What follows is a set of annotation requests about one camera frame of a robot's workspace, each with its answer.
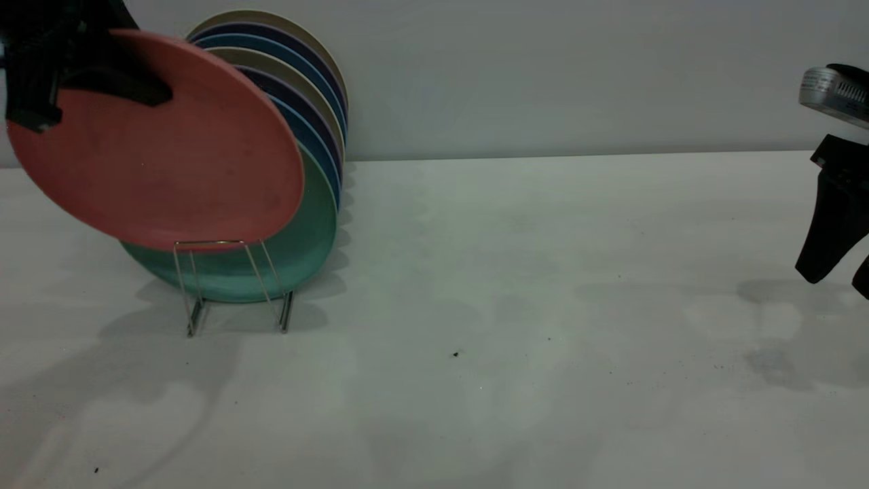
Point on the dark purple round plate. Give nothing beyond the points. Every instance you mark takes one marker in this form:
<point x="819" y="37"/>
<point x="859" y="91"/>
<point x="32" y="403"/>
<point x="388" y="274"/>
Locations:
<point x="271" y="32"/>
<point x="292" y="92"/>

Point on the blue round plate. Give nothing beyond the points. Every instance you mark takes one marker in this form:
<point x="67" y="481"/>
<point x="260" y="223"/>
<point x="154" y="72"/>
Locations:
<point x="271" y="45"/>
<point x="312" y="142"/>

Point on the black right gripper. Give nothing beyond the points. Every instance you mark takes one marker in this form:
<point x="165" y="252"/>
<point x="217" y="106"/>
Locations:
<point x="848" y="166"/>

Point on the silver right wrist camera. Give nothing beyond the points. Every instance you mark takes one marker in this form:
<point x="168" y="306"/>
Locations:
<point x="825" y="88"/>

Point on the pink round plate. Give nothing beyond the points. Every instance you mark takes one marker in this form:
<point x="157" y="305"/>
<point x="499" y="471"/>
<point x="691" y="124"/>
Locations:
<point x="170" y="170"/>

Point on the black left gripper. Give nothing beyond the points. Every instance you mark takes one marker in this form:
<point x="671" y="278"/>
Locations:
<point x="47" y="41"/>

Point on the beige round plate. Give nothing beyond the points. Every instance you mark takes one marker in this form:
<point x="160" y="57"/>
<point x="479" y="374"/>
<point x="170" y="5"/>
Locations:
<point x="271" y="17"/>
<point x="271" y="62"/>

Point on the green round plate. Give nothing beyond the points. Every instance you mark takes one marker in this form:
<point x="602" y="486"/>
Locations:
<point x="305" y="238"/>

